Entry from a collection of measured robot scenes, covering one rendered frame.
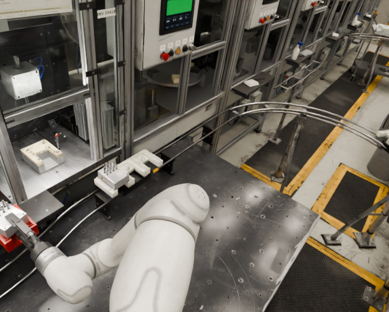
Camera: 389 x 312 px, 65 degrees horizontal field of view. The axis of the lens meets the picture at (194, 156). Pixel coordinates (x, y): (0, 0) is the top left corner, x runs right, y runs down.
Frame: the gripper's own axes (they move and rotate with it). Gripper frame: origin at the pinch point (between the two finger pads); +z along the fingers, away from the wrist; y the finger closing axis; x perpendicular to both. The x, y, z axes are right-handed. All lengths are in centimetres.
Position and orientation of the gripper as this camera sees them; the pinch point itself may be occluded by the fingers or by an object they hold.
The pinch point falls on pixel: (15, 224)
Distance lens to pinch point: 136.5
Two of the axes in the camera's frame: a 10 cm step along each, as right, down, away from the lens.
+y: 1.3, -7.7, -6.3
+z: -7.8, -4.7, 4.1
